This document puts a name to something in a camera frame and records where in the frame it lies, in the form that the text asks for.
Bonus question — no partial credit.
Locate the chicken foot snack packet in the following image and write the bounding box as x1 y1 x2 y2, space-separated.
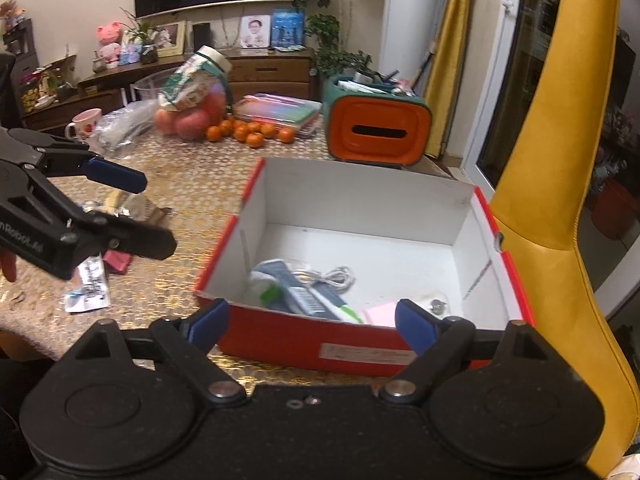
63 256 111 314

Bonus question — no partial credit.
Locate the grey white snack pouch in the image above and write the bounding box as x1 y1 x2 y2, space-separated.
242 259 363 324

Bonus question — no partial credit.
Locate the white charging cable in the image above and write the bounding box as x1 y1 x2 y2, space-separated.
290 264 357 296

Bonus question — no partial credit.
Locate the pink sticky notepad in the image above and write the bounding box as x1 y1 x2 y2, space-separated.
361 301 397 328

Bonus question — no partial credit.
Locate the silver foil snack packet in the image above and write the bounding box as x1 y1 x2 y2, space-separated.
81 190 172 226

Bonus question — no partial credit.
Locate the clear plastic bag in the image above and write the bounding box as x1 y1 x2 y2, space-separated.
88 100 160 159

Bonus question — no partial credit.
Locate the pink strawberry mug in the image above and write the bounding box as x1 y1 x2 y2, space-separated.
64 107 102 142

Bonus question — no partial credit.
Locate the red apple left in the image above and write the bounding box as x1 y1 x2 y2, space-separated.
153 108 178 136

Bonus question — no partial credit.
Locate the red apple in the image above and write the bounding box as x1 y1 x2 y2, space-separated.
153 108 178 136
175 107 210 141

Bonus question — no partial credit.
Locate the red apple right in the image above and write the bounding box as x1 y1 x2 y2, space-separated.
175 107 210 141

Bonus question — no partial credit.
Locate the clear fruit container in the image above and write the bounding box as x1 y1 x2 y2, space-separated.
134 67 231 141

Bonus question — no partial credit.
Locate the mandarin orange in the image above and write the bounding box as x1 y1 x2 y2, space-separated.
233 125 250 143
260 122 278 139
245 131 265 148
277 127 296 144
206 126 224 142

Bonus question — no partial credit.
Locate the red cardboard box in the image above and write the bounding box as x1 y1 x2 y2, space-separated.
195 158 533 376

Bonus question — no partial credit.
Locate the pink pig figurine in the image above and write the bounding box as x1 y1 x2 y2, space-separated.
96 21 122 68

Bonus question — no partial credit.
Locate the green white cloth bag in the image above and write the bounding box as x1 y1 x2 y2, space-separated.
158 46 232 112

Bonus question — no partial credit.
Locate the framed photo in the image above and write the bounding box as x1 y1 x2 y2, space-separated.
154 21 186 58

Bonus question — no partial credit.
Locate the wooden sideboard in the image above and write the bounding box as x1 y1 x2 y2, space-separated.
23 47 319 134

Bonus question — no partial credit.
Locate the yellow chair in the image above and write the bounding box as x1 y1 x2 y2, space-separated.
490 0 639 478

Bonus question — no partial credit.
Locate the pastel plastic case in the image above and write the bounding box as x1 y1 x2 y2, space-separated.
233 92 322 138

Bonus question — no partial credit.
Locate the white portrait photo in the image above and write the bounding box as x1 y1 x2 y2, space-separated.
240 14 271 49

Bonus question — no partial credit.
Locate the green orange tissue box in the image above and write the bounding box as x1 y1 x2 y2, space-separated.
322 76 433 167

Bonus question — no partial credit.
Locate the yellow curtain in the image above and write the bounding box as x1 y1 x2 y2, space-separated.
424 0 471 158

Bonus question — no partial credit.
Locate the green potted plant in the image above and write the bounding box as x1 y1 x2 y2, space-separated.
290 0 372 78

